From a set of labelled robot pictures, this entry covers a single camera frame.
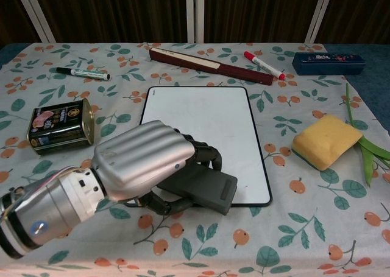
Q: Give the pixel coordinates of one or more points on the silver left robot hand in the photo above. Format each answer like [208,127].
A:
[140,158]

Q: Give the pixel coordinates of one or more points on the dark grey whiteboard eraser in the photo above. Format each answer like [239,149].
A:
[210,185]

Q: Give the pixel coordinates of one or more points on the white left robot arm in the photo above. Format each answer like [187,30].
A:
[45,216]

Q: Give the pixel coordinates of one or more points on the white marker with black cap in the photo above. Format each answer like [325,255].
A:
[83,73]

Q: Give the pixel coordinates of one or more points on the red marker pen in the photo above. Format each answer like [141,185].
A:
[263,64]

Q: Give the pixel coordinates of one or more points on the white board with black rim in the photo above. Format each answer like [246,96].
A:
[207,115]

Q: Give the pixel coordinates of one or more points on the black luncheon meat can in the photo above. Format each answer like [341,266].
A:
[58,128]

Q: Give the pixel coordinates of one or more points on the maroon folded hand fan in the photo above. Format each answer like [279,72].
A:
[213,65]

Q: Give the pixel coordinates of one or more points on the dark brown curtain panel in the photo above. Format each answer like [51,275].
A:
[12,12]
[259,12]
[115,12]
[362,12]

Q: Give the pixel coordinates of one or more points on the floral fruit print tablecloth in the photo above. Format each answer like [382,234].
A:
[274,243]

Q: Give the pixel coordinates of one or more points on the yellow sponge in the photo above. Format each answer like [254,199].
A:
[326,140]

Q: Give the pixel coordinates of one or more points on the blue pencil case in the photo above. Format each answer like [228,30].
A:
[327,64]

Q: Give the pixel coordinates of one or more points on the artificial tulip flower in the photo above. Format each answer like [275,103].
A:
[368,161]

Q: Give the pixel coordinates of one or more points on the white frame post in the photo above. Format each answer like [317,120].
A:
[195,12]
[320,12]
[35,12]

